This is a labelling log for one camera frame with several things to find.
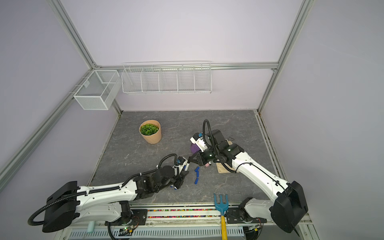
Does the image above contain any white wire mesh box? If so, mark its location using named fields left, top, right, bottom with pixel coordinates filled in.
left=74, top=70, right=122, bottom=111

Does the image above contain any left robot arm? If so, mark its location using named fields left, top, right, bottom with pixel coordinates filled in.
left=28, top=166, right=189, bottom=233

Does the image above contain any beige pot with green plant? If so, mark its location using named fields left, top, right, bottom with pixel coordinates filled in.
left=139, top=120, right=162, bottom=145

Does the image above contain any purple trowel pink handle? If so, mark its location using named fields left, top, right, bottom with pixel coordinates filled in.
left=190, top=144, right=211, bottom=168

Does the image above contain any white wire shelf basket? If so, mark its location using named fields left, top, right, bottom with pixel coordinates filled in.
left=121, top=61, right=213, bottom=94

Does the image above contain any teal rake yellow handle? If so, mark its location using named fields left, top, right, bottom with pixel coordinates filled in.
left=214, top=194, right=229, bottom=240

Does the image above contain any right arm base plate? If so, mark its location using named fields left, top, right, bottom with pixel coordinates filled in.
left=224, top=208, right=267, bottom=224

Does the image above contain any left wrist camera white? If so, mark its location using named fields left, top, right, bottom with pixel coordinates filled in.
left=174, top=156, right=187, bottom=167

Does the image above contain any white marker pen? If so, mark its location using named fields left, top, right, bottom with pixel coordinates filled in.
left=183, top=163, right=190, bottom=171

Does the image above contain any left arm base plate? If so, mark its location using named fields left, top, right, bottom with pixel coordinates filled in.
left=111, top=209, right=148, bottom=226

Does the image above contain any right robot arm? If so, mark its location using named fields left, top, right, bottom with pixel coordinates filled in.
left=188, top=130, right=308, bottom=233

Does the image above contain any beige work glove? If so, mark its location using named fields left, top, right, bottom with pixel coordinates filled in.
left=214, top=139, right=237, bottom=173

